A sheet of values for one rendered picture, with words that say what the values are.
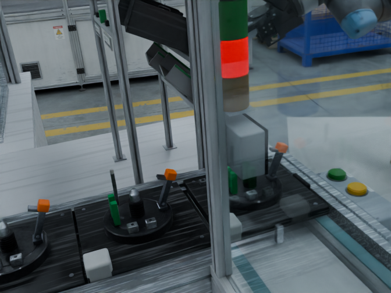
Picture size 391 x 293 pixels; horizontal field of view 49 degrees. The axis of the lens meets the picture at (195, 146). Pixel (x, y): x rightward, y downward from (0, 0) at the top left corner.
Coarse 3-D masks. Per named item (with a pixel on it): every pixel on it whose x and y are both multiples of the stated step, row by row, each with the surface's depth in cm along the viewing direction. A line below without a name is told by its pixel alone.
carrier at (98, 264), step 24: (144, 192) 98; (96, 216) 91; (120, 216) 87; (144, 216) 86; (168, 216) 85; (192, 216) 88; (96, 240) 84; (120, 240) 82; (144, 240) 81; (168, 240) 82; (192, 240) 81; (96, 264) 74; (120, 264) 77; (144, 264) 77
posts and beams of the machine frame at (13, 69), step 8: (0, 8) 208; (0, 16) 210; (0, 24) 212; (0, 32) 212; (0, 40) 214; (8, 40) 215; (8, 48) 217; (8, 56) 218; (8, 64) 220; (16, 64) 224; (16, 72) 222; (16, 80) 224
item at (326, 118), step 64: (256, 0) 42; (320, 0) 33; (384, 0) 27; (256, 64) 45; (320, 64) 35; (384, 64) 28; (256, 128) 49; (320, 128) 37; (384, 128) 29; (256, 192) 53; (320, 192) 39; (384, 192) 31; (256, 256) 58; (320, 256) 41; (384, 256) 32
